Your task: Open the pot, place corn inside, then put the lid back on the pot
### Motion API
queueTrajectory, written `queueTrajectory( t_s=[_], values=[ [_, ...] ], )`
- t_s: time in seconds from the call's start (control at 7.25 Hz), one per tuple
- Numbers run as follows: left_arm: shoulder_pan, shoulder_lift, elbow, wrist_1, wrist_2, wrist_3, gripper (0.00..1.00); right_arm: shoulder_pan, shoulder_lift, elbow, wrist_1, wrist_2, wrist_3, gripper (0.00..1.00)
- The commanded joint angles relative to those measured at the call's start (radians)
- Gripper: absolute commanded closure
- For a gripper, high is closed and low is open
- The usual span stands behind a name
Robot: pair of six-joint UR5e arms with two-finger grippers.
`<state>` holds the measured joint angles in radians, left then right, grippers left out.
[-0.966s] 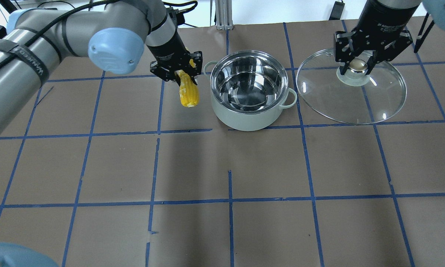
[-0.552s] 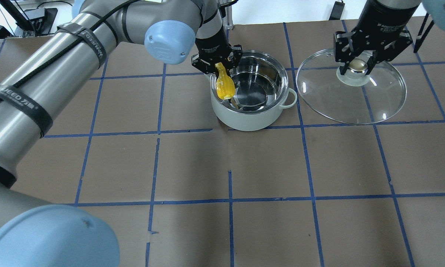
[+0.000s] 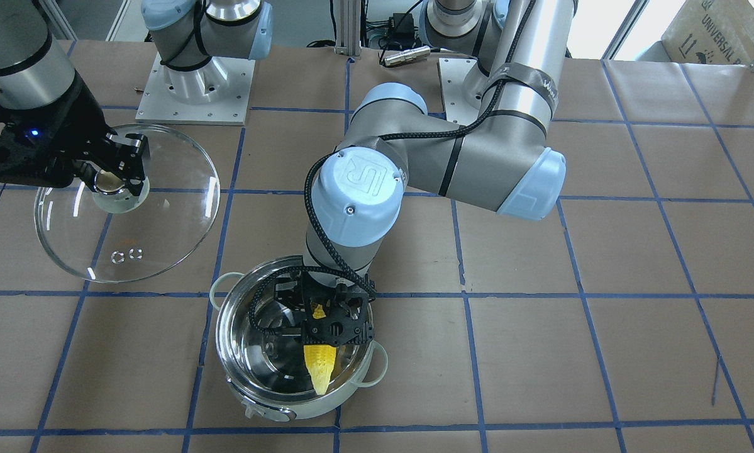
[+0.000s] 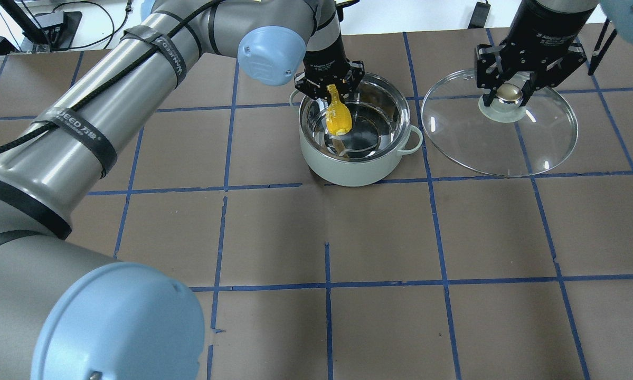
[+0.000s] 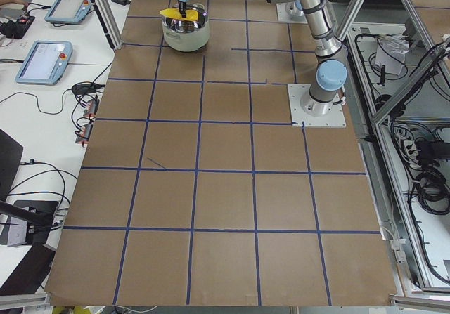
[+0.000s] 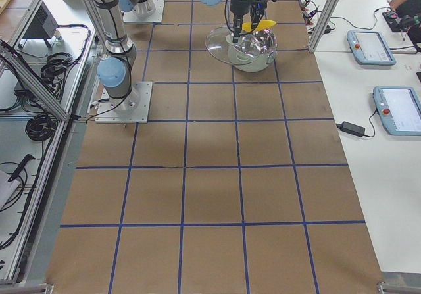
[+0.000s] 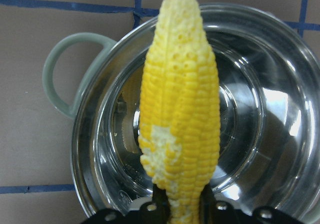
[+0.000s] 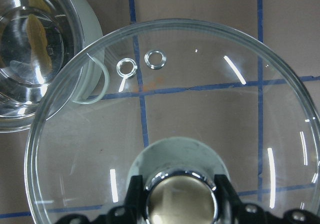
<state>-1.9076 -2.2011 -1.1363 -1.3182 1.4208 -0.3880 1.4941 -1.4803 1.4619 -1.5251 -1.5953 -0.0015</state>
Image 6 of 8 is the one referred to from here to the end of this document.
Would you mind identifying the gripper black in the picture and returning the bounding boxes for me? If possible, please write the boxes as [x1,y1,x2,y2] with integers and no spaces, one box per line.
[251,0,267,15]
[230,0,260,43]

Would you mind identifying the yellow corn cob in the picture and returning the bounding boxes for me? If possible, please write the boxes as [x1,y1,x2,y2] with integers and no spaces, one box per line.
[242,19,277,32]

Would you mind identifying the glass pot lid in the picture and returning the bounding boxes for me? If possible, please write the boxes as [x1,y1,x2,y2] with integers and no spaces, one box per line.
[205,24,274,65]

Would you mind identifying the pale green steel pot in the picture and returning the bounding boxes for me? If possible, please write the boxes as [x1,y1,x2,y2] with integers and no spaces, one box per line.
[228,29,277,72]

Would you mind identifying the far teach pendant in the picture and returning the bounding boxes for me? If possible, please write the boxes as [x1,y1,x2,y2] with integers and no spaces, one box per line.
[346,30,396,66]

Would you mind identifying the teach pendant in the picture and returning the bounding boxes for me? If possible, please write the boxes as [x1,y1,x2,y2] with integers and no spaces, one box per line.
[373,86,420,136]
[346,30,396,66]

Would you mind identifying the black power adapter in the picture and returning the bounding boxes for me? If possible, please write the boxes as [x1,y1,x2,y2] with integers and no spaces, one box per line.
[337,121,365,137]

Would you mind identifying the near teach pendant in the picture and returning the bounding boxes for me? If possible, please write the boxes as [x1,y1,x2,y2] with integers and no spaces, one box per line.
[373,86,420,136]

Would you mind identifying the aluminium frame post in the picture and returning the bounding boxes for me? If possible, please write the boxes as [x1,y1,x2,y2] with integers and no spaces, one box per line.
[308,0,339,53]

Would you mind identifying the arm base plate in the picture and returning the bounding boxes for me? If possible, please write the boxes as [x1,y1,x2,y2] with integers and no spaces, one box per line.
[123,0,165,24]
[94,81,153,124]

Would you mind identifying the coiled black cables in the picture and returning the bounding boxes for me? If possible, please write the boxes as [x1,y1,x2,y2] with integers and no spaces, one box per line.
[24,52,83,142]

